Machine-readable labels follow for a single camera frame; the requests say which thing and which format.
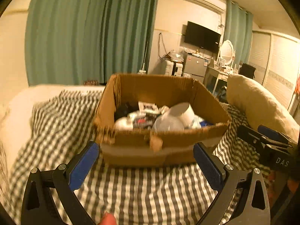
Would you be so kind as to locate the black cloth item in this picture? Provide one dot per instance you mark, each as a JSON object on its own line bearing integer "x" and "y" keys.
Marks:
{"x": 125, "y": 110}

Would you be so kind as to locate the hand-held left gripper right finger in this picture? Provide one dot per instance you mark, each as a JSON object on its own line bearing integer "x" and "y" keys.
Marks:
{"x": 208, "y": 166}

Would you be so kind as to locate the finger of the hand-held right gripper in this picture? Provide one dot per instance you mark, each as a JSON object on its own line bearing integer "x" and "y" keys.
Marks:
{"x": 269, "y": 130}
{"x": 250, "y": 137}

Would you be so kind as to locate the white oval vanity mirror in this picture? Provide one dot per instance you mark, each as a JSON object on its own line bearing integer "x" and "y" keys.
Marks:
{"x": 227, "y": 51}

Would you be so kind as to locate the narrow green curtain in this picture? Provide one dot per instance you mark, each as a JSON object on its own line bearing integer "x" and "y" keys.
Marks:
{"x": 236, "y": 28}

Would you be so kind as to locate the white packet with black print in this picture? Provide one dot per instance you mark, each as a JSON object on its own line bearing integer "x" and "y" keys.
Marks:
{"x": 147, "y": 107}

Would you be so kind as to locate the person's left hand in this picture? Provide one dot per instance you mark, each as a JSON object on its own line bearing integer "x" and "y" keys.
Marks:
{"x": 107, "y": 219}

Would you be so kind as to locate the white dressing table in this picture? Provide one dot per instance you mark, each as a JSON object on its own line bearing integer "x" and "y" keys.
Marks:
{"x": 216, "y": 77}

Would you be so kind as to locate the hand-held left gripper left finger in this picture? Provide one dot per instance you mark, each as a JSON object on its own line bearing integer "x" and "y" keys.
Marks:
{"x": 84, "y": 164}

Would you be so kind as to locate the black chair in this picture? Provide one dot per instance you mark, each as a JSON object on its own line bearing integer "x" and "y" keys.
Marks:
{"x": 247, "y": 70}

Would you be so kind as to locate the beige pillow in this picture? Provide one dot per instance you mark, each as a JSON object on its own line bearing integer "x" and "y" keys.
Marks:
{"x": 255, "y": 103}

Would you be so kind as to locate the silver mini fridge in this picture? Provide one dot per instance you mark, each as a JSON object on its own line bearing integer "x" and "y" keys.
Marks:
{"x": 195, "y": 64}

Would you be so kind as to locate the wide green curtain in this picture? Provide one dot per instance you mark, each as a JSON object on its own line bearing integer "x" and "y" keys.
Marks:
{"x": 89, "y": 32}

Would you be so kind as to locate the checked blanket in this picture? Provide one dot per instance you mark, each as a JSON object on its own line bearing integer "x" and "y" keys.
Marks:
{"x": 140, "y": 192}

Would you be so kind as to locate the small blue item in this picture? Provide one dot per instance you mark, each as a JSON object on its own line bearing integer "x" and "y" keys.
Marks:
{"x": 206, "y": 123}

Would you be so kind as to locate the white suitcase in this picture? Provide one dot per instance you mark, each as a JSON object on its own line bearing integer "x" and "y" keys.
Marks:
{"x": 171, "y": 68}

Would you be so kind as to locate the brown cardboard box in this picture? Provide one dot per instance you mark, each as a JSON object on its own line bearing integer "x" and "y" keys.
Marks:
{"x": 131, "y": 143}

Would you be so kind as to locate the clear bottle with blue label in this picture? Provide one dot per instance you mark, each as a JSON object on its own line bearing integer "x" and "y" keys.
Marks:
{"x": 167, "y": 124}

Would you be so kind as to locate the white sliding wardrobe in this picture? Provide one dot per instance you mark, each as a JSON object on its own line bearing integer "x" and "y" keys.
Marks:
{"x": 274, "y": 63}

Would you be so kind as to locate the white plastic bottle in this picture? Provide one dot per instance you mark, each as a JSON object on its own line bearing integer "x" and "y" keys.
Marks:
{"x": 123, "y": 124}

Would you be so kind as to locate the white paper cup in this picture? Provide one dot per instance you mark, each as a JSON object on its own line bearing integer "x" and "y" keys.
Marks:
{"x": 184, "y": 112}

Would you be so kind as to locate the black wall television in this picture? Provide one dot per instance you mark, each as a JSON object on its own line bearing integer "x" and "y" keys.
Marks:
{"x": 201, "y": 36}

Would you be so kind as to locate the white bed sheet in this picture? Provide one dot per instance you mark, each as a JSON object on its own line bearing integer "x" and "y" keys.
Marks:
{"x": 21, "y": 107}

